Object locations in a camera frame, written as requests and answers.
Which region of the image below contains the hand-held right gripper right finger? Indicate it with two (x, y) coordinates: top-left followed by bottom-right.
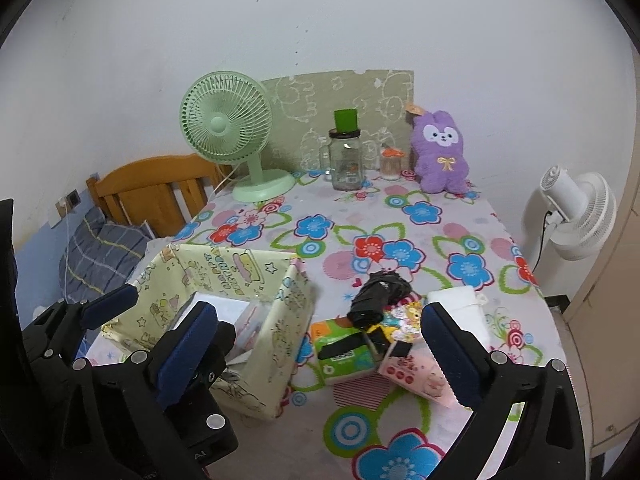
(420, 301), (590, 480)

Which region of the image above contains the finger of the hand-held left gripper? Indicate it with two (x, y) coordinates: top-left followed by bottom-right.
(22, 285), (139, 386)
(172, 321), (239, 480)

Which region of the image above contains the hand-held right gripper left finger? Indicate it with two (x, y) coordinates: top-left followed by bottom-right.
(47, 301), (219, 480)

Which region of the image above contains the pink snack packet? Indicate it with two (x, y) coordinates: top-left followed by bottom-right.
(377, 339), (458, 409)

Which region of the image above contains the white tissue pack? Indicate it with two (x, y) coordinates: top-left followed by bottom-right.
(425, 286), (489, 353)

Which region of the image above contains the yellow cartoon packet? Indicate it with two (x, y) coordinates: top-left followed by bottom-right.
(382, 299), (427, 345)

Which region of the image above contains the yellow cartoon fabric storage box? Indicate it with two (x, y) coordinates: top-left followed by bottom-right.
(101, 242), (317, 421)

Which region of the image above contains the black plastic bag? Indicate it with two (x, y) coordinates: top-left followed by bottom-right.
(346, 269), (415, 332)

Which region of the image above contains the green tissue pack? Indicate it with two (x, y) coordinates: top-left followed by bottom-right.
(310, 317), (382, 387)

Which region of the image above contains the black yellow strap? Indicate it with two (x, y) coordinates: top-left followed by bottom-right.
(317, 325), (398, 361)

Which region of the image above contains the white plastic wrapped pack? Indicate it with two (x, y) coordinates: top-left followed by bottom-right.
(172, 292), (266, 356)

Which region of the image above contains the wooden bed headboard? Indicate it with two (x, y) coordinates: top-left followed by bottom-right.
(86, 154), (235, 239)

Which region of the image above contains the beige cabinet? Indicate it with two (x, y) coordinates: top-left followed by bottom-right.
(542, 55), (640, 461)

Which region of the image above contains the purple plush rabbit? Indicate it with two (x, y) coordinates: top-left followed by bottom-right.
(406, 104), (473, 195)

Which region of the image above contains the white standing fan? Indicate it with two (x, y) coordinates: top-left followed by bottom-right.
(520, 165), (618, 281)

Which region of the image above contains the small jar with orange lid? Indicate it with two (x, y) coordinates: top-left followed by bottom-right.
(379, 145), (406, 182)

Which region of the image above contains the green desk fan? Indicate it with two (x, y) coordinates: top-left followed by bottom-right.
(180, 72), (297, 204)

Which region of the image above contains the glass jar with green cap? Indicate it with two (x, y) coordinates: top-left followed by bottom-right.
(320, 109), (369, 192)

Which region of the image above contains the green cartoon board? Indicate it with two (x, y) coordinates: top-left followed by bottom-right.
(260, 69), (416, 177)

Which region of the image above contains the white charger cable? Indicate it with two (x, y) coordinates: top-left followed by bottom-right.
(54, 199), (71, 306)

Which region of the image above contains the black fan cable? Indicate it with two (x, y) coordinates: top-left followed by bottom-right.
(532, 207), (556, 273)

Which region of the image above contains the white desk fan cable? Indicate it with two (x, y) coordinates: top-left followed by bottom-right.
(212, 162), (241, 198)

